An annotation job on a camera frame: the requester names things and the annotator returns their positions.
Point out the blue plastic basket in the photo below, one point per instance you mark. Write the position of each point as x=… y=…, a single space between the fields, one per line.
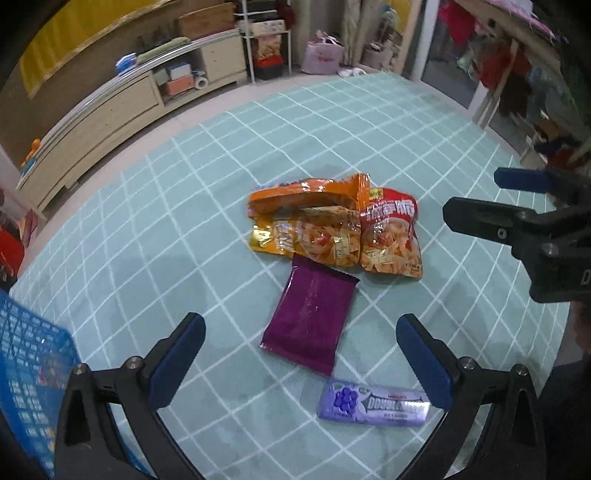
x=27 y=360

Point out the red chip packet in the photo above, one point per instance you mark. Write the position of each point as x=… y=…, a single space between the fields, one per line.
x=392 y=240

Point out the patterned beige mattress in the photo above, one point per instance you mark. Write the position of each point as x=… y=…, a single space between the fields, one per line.
x=364 y=23

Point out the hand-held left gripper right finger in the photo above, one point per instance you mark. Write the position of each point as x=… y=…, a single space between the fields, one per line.
x=427 y=364

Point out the pink bag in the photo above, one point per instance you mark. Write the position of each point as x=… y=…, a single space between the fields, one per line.
x=323 y=55

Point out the yellow wall cloth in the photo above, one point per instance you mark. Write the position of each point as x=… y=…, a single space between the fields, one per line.
x=69 y=41

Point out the beige box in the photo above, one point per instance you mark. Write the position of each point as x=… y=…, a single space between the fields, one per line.
x=267 y=26

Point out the blue tissue box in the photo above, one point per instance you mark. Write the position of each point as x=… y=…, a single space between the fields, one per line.
x=125 y=62

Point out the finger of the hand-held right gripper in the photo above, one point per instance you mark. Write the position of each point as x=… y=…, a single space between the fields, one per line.
x=480 y=219
x=517 y=178

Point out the white metal rack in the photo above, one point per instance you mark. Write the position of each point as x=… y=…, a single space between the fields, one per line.
x=251 y=55

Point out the red box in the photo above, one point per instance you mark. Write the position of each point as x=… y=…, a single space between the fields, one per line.
x=268 y=64

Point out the white slipper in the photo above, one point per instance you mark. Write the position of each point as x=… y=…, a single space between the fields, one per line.
x=358 y=70
x=344 y=72

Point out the snack picture box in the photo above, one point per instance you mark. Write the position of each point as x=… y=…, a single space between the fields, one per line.
x=268 y=47

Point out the beige TV cabinet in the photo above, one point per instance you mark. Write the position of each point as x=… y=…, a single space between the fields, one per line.
x=115 y=101

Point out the yellow snack packet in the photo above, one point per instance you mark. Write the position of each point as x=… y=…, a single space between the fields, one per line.
x=314 y=240

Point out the white paper roll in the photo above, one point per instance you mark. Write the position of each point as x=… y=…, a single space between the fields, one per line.
x=202 y=82

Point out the purple chewing gum pack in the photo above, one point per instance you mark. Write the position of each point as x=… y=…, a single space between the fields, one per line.
x=369 y=406

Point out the green checkered tablecloth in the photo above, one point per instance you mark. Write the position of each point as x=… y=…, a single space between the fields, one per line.
x=184 y=184

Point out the purple snack packet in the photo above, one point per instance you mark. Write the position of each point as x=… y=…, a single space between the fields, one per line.
x=309 y=318

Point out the green folded cloth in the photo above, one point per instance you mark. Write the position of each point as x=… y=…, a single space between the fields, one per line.
x=161 y=48

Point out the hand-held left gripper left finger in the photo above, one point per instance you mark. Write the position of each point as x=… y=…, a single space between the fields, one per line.
x=178 y=364

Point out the orange snack packet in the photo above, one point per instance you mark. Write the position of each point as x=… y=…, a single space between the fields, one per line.
x=295 y=196

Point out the wooden standing mirror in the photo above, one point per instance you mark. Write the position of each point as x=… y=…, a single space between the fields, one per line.
x=408 y=41

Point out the grey box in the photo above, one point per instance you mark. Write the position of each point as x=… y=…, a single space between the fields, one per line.
x=175 y=71

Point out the brown cardboard box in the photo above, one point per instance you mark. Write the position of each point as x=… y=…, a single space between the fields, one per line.
x=207 y=21

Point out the orange box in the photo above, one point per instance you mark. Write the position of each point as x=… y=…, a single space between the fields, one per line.
x=179 y=86

